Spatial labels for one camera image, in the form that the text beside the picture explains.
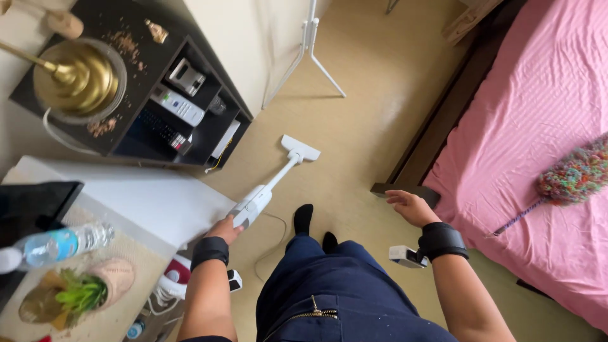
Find beige woven placemat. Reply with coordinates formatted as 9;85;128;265
0;204;165;342

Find white lamp cable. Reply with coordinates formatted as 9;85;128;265
42;107;103;157

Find navy blue trousers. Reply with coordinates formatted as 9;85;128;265
255;233;458;342

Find clear drinking glass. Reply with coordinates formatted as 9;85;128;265
208;95;228;117

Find gold lamp base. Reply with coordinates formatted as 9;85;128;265
0;40;119;116

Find white remote control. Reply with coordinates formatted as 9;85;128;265
149;84;206;127

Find pink bed sheet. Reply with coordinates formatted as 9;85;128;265
422;0;608;333

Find black wristband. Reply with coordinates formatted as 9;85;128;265
190;236;230;273
417;222;470;262

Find yellow cable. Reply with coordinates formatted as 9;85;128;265
205;137;234;174

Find black open shelf cabinet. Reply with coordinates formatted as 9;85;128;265
9;0;254;171

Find red and white iron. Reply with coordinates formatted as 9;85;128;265
147;254;193;316

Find round glass dish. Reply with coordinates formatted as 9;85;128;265
37;37;128;126

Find black remote control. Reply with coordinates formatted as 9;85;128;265
137;108;190;154

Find black left wristband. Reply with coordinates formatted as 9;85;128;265
190;236;230;273

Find thin white vacuum cord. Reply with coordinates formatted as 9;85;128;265
253;211;288;284

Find person's left hand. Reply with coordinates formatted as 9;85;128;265
204;215;245;246

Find flat white box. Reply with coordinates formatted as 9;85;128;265
210;119;241;160

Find white stick vacuum cleaner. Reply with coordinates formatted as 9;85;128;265
227;134;322;230

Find small gold figurine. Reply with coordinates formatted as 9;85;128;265
144;18;170;45

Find white desk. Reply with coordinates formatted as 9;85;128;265
1;155;238;259

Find green plant in pot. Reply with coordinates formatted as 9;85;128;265
18;258;136;332

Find black monitor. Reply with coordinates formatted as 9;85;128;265
0;180;85;312

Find clear plastic water bottle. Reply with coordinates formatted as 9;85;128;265
0;221;116;275

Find person's right hand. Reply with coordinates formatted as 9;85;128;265
385;189;442;229

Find white tripod stand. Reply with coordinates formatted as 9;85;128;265
262;0;347;109

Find multicoloured fluffy duster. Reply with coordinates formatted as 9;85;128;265
485;133;608;238

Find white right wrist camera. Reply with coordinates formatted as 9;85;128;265
389;245;428;269

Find black right wristband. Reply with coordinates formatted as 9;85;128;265
417;222;470;262

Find scattered brown crumbs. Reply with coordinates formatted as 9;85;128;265
86;16;149;139

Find grey and white gadget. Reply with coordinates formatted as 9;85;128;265
167;57;207;98

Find dark wooden bed frame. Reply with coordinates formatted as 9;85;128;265
370;0;529;210

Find small blue capped bottle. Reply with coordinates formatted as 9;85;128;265
125;320;146;341

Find light wooden furniture piece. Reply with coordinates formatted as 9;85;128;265
442;0;504;47

